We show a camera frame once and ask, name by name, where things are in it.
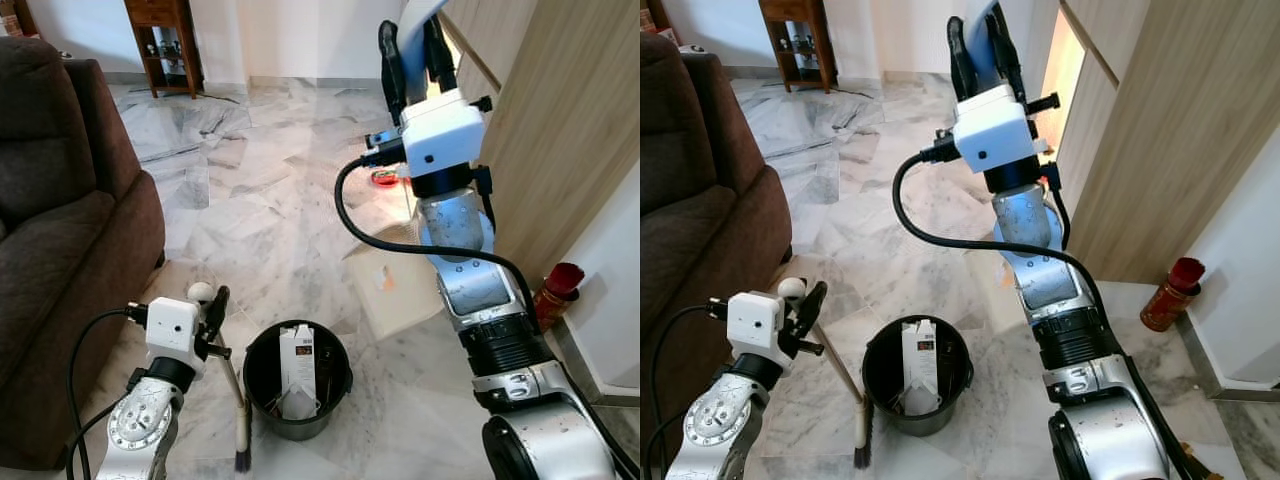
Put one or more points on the red gold cylinder canister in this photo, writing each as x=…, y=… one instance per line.
x=553, y=300
x=1170, y=300

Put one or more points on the red bowl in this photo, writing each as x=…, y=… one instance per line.
x=385, y=181

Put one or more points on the dark red wooden furniture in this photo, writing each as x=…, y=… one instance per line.
x=652, y=18
x=15, y=22

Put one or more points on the pale blue dustpan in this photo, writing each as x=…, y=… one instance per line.
x=980, y=30
x=418, y=25

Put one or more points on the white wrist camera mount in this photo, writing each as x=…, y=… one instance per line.
x=752, y=325
x=172, y=330
x=440, y=135
x=995, y=130

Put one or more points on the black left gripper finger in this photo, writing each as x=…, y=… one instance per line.
x=812, y=305
x=216, y=310

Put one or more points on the dark brown fabric sofa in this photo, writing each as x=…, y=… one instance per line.
x=60, y=250
x=700, y=250

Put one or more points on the black plastic bucket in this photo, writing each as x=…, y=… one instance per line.
x=300, y=428
x=920, y=424

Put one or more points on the dark wooden side table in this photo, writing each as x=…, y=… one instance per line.
x=795, y=12
x=160, y=15

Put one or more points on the brown cardboard strip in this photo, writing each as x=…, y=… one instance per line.
x=1200, y=462

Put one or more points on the light wood cabinet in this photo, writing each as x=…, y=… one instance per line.
x=570, y=130
x=1170, y=130

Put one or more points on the flat brown cardboard sheet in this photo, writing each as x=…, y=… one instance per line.
x=400, y=295

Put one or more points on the white carton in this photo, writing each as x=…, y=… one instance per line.
x=298, y=365
x=920, y=360

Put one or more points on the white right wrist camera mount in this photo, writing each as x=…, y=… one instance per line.
x=995, y=130
x=440, y=135

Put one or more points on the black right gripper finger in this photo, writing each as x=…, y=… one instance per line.
x=1004, y=55
x=438, y=65
x=962, y=60
x=392, y=70

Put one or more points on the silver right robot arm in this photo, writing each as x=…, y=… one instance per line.
x=500, y=350
x=1080, y=350

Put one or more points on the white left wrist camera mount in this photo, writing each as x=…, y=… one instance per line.
x=752, y=325
x=172, y=330

